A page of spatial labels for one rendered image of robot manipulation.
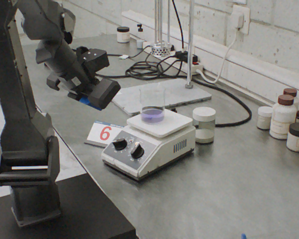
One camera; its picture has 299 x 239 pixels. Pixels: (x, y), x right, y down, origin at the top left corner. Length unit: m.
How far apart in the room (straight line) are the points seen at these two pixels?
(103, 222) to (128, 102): 0.73
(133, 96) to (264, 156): 0.50
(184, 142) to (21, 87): 0.52
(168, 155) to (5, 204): 0.41
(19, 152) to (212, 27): 1.13
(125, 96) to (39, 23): 0.69
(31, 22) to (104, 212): 0.34
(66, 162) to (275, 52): 0.73
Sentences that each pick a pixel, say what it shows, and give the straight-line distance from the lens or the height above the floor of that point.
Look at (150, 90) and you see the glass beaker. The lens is 1.06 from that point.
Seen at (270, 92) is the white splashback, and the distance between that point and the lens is 1.40.
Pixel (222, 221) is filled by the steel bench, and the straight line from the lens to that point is 0.87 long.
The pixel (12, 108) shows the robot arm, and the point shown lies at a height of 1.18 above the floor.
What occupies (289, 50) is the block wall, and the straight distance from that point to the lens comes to 1.38.
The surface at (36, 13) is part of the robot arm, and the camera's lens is 0.76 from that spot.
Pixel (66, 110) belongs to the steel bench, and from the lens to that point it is 1.36.
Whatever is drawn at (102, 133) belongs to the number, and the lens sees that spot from 1.15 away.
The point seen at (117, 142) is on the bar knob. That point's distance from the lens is 1.01.
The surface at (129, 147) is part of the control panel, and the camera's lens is 1.01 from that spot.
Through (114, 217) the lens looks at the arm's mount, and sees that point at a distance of 0.69.
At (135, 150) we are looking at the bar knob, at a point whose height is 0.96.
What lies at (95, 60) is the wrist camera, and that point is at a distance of 0.90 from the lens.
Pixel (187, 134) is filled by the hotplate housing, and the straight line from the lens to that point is 1.05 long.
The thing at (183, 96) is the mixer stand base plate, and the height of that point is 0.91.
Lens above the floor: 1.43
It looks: 25 degrees down
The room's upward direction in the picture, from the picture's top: straight up
